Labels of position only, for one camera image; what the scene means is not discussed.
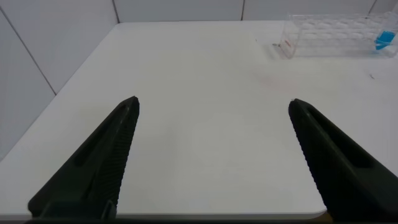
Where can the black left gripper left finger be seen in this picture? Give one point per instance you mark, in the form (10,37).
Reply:
(93,168)

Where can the clear acrylic test tube rack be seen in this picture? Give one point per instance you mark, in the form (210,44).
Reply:
(317,37)

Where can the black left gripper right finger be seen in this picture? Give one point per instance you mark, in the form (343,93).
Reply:
(348,174)

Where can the test tube with blue pigment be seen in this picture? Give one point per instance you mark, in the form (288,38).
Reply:
(385,40)

